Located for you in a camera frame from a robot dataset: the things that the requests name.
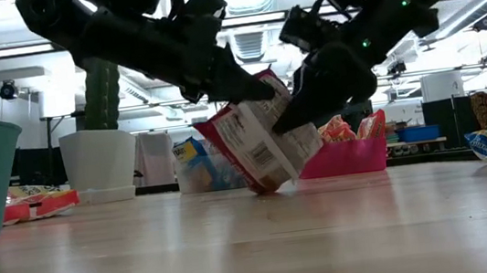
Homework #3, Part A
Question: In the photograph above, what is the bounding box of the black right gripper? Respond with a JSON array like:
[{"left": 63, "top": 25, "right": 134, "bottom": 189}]
[{"left": 259, "top": 0, "right": 451, "bottom": 137}]

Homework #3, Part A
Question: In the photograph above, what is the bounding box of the white box column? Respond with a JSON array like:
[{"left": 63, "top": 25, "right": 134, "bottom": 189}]
[{"left": 418, "top": 69, "right": 465, "bottom": 103}]

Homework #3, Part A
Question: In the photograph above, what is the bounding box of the black office partition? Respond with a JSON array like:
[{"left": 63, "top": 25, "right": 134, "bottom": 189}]
[{"left": 420, "top": 94, "right": 478, "bottom": 153}]

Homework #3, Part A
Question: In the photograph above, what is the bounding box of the wooden shelf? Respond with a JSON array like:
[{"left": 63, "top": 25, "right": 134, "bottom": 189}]
[{"left": 385, "top": 134, "right": 450, "bottom": 159}]

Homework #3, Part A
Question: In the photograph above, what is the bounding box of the white hanging cloth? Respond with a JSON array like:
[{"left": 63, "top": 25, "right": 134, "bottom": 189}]
[{"left": 131, "top": 129, "right": 180, "bottom": 189}]

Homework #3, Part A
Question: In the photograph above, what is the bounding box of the blue storage bin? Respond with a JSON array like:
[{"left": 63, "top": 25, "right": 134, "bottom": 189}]
[{"left": 397, "top": 123, "right": 441, "bottom": 144}]

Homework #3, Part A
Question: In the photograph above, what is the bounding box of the red plastic bin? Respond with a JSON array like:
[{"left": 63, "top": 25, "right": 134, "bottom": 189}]
[{"left": 295, "top": 134, "right": 391, "bottom": 182}]

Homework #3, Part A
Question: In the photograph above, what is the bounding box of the red Maruchan beef ramen pack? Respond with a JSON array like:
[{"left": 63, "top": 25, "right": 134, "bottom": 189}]
[
  {"left": 0, "top": 177, "right": 83, "bottom": 227},
  {"left": 187, "top": 62, "right": 329, "bottom": 202}
]

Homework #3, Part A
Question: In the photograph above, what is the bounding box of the black folding table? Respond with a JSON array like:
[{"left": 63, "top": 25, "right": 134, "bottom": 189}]
[{"left": 38, "top": 110, "right": 93, "bottom": 187}]

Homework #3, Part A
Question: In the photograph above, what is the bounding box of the white hexagonal plant pot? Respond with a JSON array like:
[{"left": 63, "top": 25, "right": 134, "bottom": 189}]
[{"left": 58, "top": 124, "right": 144, "bottom": 209}]

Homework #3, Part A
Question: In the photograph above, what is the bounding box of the black ceiling projector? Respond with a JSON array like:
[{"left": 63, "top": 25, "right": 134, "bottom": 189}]
[{"left": 385, "top": 58, "right": 408, "bottom": 78}]

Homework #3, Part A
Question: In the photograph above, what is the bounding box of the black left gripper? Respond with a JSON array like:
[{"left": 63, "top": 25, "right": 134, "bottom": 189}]
[{"left": 84, "top": 0, "right": 276, "bottom": 121}]

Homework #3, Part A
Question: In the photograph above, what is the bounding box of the ceiling air vent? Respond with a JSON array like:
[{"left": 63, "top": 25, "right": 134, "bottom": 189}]
[{"left": 234, "top": 30, "right": 268, "bottom": 65}]

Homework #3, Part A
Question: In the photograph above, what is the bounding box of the silver ceiling duct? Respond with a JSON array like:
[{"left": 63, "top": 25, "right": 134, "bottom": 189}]
[{"left": 420, "top": 0, "right": 487, "bottom": 41}]

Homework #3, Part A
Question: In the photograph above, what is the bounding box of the black ceiling dome camera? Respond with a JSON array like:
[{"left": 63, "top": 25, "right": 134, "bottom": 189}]
[
  {"left": 0, "top": 78, "right": 20, "bottom": 101},
  {"left": 471, "top": 15, "right": 487, "bottom": 33}
]

